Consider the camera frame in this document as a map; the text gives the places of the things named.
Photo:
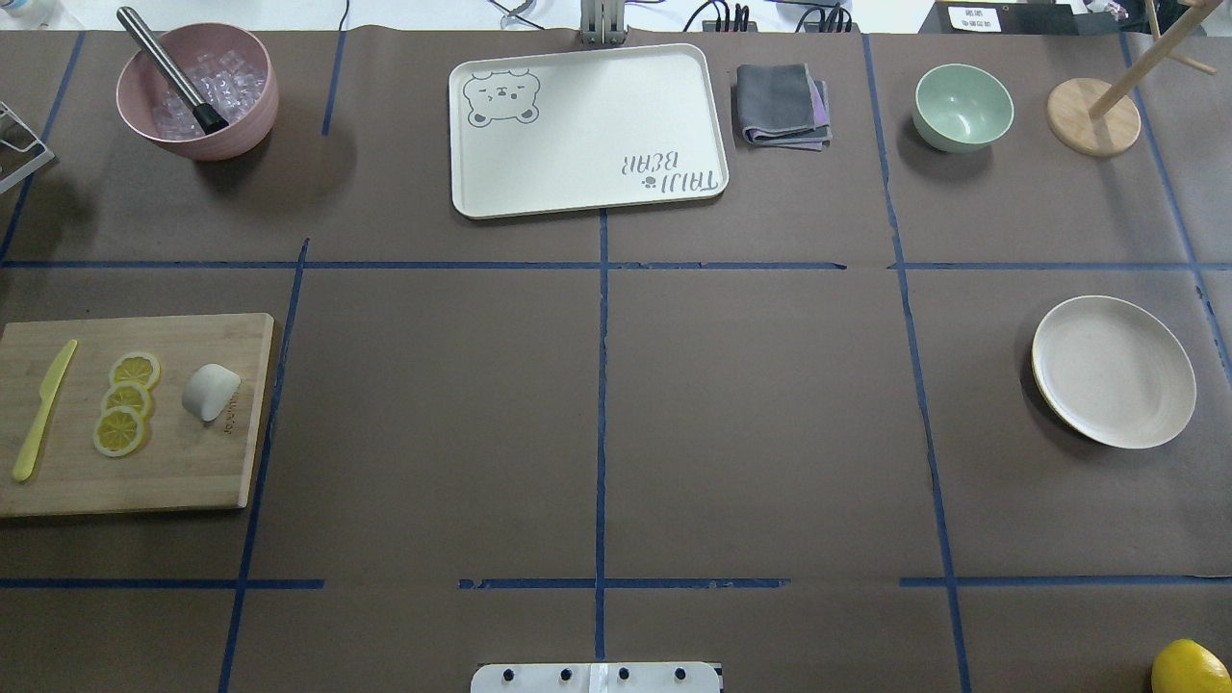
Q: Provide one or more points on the yellow lemon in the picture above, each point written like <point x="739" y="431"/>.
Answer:
<point x="1186" y="666"/>

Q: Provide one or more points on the folded grey cloth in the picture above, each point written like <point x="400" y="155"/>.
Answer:
<point x="783" y="105"/>

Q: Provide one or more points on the wire cup rack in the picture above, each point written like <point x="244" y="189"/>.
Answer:
<point x="22" y="151"/>

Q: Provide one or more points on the lemon slice far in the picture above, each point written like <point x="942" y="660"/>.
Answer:
<point x="137" y="367"/>

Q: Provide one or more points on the lemon slice middle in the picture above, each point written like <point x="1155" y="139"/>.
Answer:
<point x="128" y="393"/>

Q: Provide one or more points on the aluminium frame post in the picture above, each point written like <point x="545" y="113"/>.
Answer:
<point x="602" y="22"/>

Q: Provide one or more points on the cream round plate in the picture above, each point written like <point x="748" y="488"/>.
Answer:
<point x="1113" y="372"/>

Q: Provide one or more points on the cream bear tray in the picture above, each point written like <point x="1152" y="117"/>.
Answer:
<point x="583" y="130"/>

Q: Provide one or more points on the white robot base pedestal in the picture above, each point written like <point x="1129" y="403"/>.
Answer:
<point x="654" y="676"/>

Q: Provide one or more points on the yellow plastic knife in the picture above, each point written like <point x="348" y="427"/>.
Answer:
<point x="25" y="464"/>

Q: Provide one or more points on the wooden mug tree stand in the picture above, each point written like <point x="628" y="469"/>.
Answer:
<point x="1099" y="118"/>

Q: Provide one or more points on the green bowl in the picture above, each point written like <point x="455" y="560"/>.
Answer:
<point x="960" y="108"/>

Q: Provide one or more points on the bamboo cutting board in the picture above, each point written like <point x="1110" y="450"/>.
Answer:
<point x="184" y="463"/>

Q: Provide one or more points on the lemon slice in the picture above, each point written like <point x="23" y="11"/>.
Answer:
<point x="137" y="367"/>
<point x="119" y="430"/>
<point x="128" y="393"/>

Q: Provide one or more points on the pink bowl with ice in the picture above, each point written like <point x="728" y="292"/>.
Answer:
<point x="230" y="67"/>

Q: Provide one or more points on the steel black-tipped muddler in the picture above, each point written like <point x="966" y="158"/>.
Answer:
<point x="206" y="115"/>

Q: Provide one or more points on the lemon slice near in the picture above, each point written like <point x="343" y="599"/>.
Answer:
<point x="119" y="430"/>

